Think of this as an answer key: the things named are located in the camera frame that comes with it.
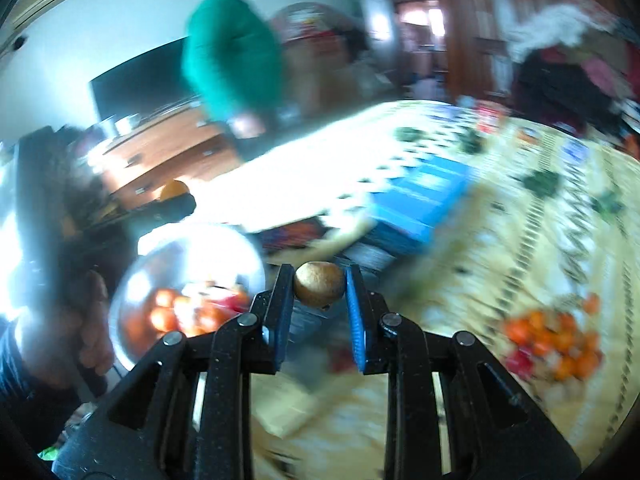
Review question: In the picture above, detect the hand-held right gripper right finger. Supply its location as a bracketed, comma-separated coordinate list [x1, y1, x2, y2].
[344, 264, 582, 480]

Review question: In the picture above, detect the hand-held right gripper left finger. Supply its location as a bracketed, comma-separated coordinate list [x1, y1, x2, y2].
[52, 263, 297, 480]

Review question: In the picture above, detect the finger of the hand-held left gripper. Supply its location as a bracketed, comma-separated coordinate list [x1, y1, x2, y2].
[82, 192, 197, 242]

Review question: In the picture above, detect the brown longan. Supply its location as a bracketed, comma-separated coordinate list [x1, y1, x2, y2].
[293, 261, 347, 309]

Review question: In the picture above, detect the red tomato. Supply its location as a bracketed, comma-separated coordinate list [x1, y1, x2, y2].
[215, 294, 251, 314]
[505, 349, 537, 378]

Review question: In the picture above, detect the metal bowl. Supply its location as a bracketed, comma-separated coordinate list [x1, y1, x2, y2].
[108, 224, 267, 372]

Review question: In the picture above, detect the pile of oranges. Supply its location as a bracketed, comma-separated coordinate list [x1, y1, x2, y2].
[502, 294, 603, 382]

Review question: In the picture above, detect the person's left forearm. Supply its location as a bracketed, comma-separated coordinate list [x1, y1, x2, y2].
[0, 317, 98, 467]

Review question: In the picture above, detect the person's left hand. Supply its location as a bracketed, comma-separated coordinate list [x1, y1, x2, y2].
[27, 269, 117, 392]

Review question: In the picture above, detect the wooden dresser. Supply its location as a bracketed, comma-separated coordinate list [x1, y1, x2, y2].
[100, 101, 242, 211]

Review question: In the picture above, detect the black printed box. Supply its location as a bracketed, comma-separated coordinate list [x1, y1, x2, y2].
[330, 240, 401, 273]

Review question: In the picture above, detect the yellow flat box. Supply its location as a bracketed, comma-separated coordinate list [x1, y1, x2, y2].
[252, 374, 322, 437]

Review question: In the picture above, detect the black television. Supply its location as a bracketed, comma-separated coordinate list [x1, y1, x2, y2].
[89, 36, 201, 120]

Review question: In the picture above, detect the blue and green box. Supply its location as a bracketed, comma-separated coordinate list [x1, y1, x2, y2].
[367, 152, 483, 257]

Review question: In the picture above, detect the yellow patterned blanket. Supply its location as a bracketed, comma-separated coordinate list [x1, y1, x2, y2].
[190, 100, 640, 480]

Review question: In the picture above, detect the red noodle cup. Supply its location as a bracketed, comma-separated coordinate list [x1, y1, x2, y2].
[475, 102, 506, 131]

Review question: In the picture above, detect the wooden wardrobe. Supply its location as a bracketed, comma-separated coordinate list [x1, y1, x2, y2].
[425, 0, 531, 103]

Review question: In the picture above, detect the pile of clothes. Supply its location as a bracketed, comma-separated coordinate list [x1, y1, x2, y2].
[505, 0, 640, 136]

